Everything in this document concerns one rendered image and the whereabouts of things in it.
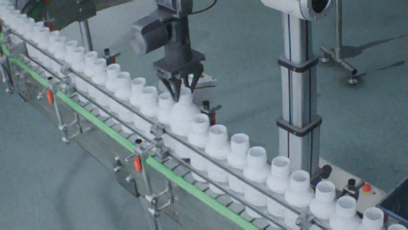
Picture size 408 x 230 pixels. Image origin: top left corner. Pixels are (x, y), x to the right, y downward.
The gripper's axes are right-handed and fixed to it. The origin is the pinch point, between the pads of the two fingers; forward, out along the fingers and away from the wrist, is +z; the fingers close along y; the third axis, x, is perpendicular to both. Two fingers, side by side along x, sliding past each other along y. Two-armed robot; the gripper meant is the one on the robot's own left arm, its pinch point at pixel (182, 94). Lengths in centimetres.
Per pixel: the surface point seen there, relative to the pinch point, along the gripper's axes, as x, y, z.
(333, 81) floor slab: 94, 184, 117
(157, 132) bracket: 2.9, -6.0, 8.3
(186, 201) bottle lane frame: -4.4, -5.6, 25.5
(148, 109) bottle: 10.1, -2.9, 6.9
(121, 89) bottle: 22.2, -2.7, 6.4
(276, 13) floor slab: 188, 234, 117
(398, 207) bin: -41, 34, 33
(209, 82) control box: 11.3, 17.3, 9.2
